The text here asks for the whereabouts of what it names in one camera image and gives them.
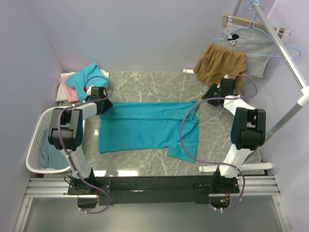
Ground teal t shirt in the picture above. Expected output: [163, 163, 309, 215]
[98, 101, 199, 162]

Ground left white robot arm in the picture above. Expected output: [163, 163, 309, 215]
[48, 86, 113, 194]

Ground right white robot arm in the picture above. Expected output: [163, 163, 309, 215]
[199, 76, 272, 193]

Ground folded cyan t shirt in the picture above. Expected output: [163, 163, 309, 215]
[65, 62, 108, 102]

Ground folded pink t shirt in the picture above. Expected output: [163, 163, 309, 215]
[60, 75, 79, 102]

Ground brown shorts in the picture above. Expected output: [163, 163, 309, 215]
[193, 43, 246, 94]

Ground folded white t shirt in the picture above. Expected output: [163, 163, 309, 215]
[56, 69, 111, 102]

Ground grey panda cloth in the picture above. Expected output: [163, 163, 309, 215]
[221, 24, 275, 78]

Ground metal clothes rack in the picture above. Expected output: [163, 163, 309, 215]
[183, 0, 309, 173]

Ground wooden clip hanger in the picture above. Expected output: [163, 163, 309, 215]
[222, 14, 291, 39]

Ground grey-blue t shirt in basket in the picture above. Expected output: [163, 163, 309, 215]
[38, 130, 68, 170]

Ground white laundry basket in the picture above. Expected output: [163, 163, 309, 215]
[26, 107, 70, 174]

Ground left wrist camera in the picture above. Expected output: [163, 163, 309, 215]
[84, 85, 95, 96]

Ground light blue wire hanger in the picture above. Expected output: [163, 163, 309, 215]
[212, 0, 301, 59]

